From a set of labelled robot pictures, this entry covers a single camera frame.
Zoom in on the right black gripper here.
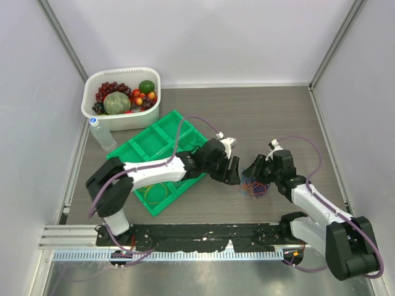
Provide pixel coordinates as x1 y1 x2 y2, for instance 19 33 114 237
243 154 281 184

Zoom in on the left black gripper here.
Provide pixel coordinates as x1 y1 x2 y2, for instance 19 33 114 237
202 152 240 184

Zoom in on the purple thin cable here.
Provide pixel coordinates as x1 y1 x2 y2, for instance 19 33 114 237
251 182 270 198

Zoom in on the yellow thin cable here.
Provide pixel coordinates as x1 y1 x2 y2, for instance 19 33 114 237
137 183 169 205

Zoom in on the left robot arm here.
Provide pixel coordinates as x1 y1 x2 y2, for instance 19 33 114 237
86 138 240 246

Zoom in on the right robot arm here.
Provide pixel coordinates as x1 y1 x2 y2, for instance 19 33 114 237
243 149 384 281

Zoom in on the green compartment tray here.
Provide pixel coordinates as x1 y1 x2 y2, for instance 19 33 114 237
106 110 207 216

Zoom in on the red yellow cherries bunch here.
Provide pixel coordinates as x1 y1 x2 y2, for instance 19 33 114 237
129 89 157 112

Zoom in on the green lime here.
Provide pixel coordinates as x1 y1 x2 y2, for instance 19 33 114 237
138 80 155 94

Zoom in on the white plastic basket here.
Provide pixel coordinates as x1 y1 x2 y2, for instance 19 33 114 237
81 67 160 131

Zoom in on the clear water bottle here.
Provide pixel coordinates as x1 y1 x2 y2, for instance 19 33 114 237
89 117 117 153

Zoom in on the green melon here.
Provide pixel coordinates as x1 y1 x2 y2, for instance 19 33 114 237
103 92 131 115

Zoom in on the dark grape bunch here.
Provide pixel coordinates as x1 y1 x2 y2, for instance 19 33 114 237
91 101 107 115

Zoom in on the red grape bunch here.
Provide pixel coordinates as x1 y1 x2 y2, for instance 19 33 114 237
95 81 132 102

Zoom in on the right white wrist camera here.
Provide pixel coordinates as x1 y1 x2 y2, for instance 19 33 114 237
266 139 283 160

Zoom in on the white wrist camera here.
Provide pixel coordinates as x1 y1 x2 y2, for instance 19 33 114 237
216 132 237 159
266 139 283 160

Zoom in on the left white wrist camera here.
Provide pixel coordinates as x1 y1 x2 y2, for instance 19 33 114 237
216 132 237 159

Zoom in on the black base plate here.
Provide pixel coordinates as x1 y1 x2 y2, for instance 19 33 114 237
95 222 309 252

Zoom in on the white slotted cable duct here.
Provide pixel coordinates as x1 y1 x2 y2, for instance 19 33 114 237
52 249 284 262

